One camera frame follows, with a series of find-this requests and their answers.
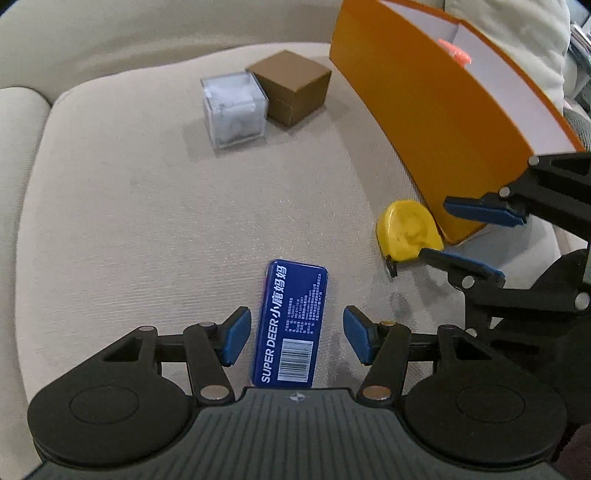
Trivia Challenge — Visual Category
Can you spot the yellow tape measure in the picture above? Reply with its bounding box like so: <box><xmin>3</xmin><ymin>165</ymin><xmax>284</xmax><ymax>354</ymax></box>
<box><xmin>376</xmin><ymin>200</ymin><xmax>444</xmax><ymax>278</ymax></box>

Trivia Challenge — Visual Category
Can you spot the blue Super Deer tin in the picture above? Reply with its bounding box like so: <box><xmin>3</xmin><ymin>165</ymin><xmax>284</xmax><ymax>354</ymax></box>
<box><xmin>252</xmin><ymin>259</ymin><xmax>328</xmax><ymax>388</ymax></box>

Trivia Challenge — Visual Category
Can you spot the pink silicone block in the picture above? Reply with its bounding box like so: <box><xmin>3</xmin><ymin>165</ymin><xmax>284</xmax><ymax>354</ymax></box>
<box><xmin>437</xmin><ymin>38</ymin><xmax>472</xmax><ymax>67</ymax></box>

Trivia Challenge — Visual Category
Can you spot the clear plastic cube box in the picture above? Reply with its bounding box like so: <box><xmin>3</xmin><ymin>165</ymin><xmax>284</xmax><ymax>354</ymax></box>
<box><xmin>200</xmin><ymin>70</ymin><xmax>269</xmax><ymax>150</ymax></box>

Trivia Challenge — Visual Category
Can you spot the brown cardboard cube box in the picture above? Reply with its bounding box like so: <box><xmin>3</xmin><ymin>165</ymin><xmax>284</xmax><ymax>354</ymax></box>
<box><xmin>247</xmin><ymin>50</ymin><xmax>332</xmax><ymax>127</ymax></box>

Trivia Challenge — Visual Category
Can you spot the houndstooth fabric cushion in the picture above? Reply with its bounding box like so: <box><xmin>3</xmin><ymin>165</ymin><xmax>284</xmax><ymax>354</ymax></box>
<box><xmin>563</xmin><ymin>107</ymin><xmax>591</xmax><ymax>152</ymax></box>

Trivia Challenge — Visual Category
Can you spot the orange cardboard box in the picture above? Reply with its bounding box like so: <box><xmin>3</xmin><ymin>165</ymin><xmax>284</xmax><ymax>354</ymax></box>
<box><xmin>329</xmin><ymin>1</ymin><xmax>582</xmax><ymax>245</ymax></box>

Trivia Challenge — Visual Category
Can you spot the beige throw pillow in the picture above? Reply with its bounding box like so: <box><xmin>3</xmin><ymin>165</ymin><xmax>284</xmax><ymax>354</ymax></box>
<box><xmin>445</xmin><ymin>0</ymin><xmax>570</xmax><ymax>111</ymax></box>

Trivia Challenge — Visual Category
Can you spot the beige sofa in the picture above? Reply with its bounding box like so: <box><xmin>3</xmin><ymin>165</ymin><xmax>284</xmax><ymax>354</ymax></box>
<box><xmin>0</xmin><ymin>0</ymin><xmax>591</xmax><ymax>480</ymax></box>

